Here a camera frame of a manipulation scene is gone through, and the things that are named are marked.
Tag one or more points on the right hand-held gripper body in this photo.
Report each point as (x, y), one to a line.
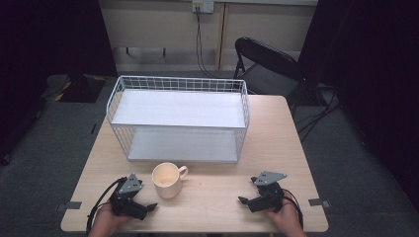
(267, 197)

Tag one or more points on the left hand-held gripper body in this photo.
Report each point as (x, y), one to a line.
(126, 197)

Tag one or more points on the cream ceramic cup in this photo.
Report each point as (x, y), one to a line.
(168, 180)

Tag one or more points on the person's right hand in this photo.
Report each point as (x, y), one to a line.
(282, 215)

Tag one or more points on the person's left hand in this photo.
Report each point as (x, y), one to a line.
(108, 217)

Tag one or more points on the grey tape strip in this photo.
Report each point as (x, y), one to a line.
(69, 206)
(318, 202)

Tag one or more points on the black stand base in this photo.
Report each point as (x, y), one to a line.
(77, 88)

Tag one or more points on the black folding chair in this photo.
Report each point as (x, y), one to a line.
(268, 70)

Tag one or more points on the black curtain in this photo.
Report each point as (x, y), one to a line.
(49, 49)
(372, 82)

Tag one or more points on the white wall socket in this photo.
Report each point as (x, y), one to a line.
(203, 5)

